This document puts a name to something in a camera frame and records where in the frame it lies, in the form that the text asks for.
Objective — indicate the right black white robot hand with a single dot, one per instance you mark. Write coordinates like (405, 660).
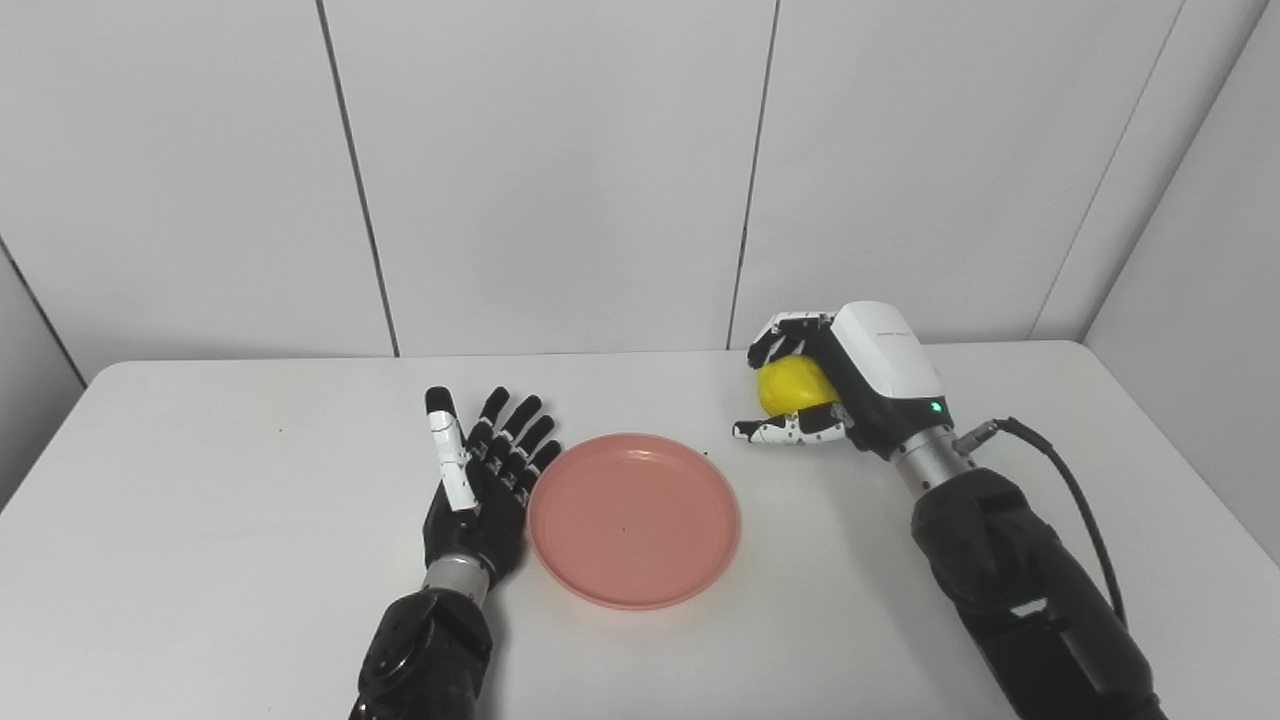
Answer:
(885, 370)

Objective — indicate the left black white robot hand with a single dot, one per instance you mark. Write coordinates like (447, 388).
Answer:
(480, 520)

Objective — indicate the yellow lemon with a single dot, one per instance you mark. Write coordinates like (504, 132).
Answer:
(790, 388)

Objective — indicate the pink round plate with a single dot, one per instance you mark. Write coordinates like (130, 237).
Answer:
(635, 520)

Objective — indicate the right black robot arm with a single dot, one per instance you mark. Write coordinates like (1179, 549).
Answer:
(1020, 590)

